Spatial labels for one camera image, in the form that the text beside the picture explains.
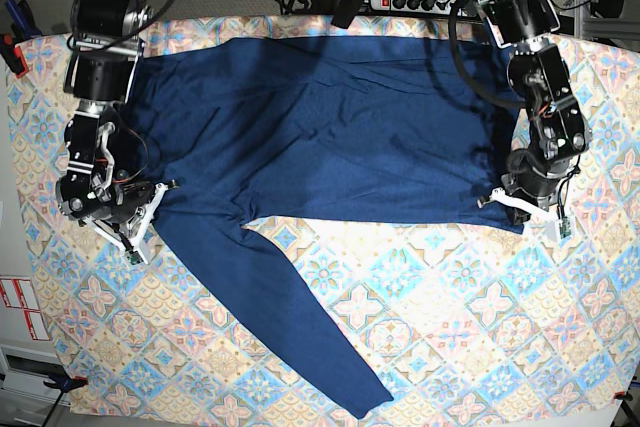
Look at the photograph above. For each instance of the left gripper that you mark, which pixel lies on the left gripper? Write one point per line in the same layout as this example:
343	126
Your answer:
537	178

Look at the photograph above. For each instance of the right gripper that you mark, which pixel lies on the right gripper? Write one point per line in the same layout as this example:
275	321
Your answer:
103	185

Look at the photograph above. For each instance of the blue long-sleeve shirt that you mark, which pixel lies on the blue long-sleeve shirt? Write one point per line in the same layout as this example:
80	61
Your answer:
369	129

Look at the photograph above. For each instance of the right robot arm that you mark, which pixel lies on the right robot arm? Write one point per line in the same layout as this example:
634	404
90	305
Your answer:
106	47

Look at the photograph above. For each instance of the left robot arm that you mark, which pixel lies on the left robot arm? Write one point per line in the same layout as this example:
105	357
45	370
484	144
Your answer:
536	70

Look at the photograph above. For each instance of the red-white labels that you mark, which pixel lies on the red-white labels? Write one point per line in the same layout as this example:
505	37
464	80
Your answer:
18	298

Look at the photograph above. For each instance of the patterned tile tablecloth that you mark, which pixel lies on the patterned tile tablecloth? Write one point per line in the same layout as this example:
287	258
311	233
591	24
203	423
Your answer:
465	326

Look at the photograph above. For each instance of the clamp bottom left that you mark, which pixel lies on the clamp bottom left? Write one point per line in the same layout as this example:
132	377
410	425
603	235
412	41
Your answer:
64	383

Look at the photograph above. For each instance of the clamp bottom right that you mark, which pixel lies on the clamp bottom right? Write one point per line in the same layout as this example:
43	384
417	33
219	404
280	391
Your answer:
625	396

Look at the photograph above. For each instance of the red-black clamp top left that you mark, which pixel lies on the red-black clamp top left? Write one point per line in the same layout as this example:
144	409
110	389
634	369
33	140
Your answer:
13	56

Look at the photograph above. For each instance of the blue clamp top left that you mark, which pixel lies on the blue clamp top left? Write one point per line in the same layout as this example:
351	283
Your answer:
23	22

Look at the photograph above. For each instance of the white power strip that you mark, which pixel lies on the white power strip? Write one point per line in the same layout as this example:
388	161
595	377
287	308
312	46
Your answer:
412	7

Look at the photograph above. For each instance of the black red-lettered bar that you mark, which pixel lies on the black red-lettered bar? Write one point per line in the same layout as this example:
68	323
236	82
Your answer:
345	13

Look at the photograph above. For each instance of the aluminium frame right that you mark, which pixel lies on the aluminium frame right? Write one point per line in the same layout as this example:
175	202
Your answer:
612	21

